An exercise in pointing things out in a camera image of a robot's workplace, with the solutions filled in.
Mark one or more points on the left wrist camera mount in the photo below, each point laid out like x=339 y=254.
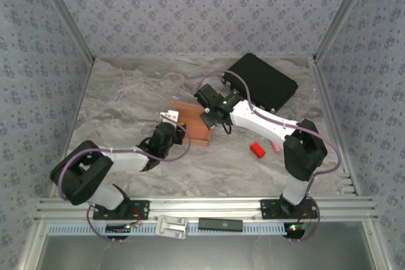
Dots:
x=169 y=115

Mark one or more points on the aluminium corner post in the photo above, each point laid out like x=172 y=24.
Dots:
x=64 y=10
x=343 y=10

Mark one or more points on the salmon pink paper box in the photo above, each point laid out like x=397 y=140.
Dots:
x=196 y=131

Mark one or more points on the white plastic bracket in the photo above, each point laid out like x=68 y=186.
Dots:
x=167 y=227

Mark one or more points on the pink toy microphone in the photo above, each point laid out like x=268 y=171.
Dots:
x=275 y=146

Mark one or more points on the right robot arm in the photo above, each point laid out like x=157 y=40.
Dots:
x=303 y=153

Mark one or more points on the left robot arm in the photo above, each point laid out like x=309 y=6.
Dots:
x=82 y=175

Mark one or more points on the black bar device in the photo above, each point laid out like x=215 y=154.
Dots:
x=221 y=224

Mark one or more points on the black metal case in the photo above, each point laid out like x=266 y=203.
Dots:
x=269 y=80

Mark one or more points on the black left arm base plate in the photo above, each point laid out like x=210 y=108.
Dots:
x=139 y=208

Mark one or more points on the aluminium frame rail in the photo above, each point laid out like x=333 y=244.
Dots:
x=205 y=203

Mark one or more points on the red block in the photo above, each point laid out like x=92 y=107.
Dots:
x=257 y=150

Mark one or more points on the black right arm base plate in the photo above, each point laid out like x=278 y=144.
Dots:
x=269 y=208

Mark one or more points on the small circuit board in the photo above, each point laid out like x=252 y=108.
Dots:
x=117 y=228
x=297 y=227

